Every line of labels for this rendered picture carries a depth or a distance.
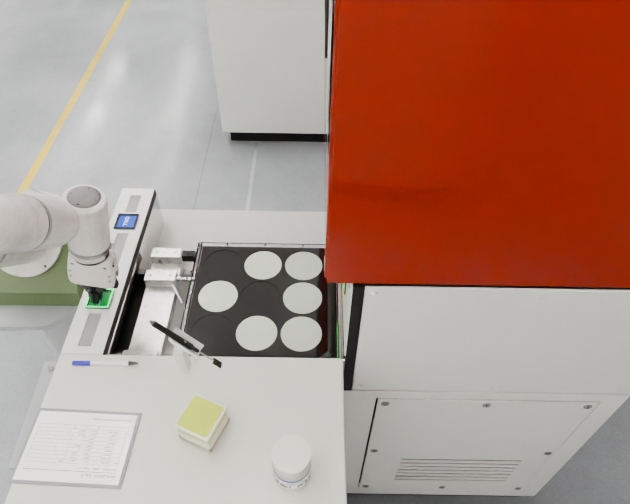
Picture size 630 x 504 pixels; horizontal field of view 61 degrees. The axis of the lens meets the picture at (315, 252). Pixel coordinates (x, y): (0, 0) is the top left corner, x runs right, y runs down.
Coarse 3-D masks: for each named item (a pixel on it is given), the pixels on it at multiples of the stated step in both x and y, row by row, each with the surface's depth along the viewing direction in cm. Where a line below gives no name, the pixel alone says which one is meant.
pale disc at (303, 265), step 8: (296, 256) 146; (304, 256) 146; (312, 256) 146; (288, 264) 144; (296, 264) 145; (304, 264) 145; (312, 264) 145; (320, 264) 145; (288, 272) 143; (296, 272) 143; (304, 272) 143; (312, 272) 143
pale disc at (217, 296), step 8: (208, 288) 139; (216, 288) 139; (224, 288) 139; (232, 288) 139; (200, 296) 137; (208, 296) 137; (216, 296) 137; (224, 296) 137; (232, 296) 137; (200, 304) 135; (208, 304) 135; (216, 304) 135; (224, 304) 135; (232, 304) 135
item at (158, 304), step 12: (156, 264) 146; (168, 264) 147; (180, 264) 147; (156, 288) 141; (168, 288) 141; (144, 300) 138; (156, 300) 138; (168, 300) 138; (144, 312) 136; (156, 312) 136; (168, 312) 136; (144, 324) 133; (168, 324) 134; (132, 336) 131; (144, 336) 131; (156, 336) 131; (132, 348) 129; (144, 348) 129; (156, 348) 129
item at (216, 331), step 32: (224, 256) 146; (288, 256) 146; (320, 256) 146; (256, 288) 139; (320, 288) 139; (192, 320) 132; (224, 320) 132; (320, 320) 132; (224, 352) 126; (256, 352) 126; (288, 352) 126; (320, 352) 126
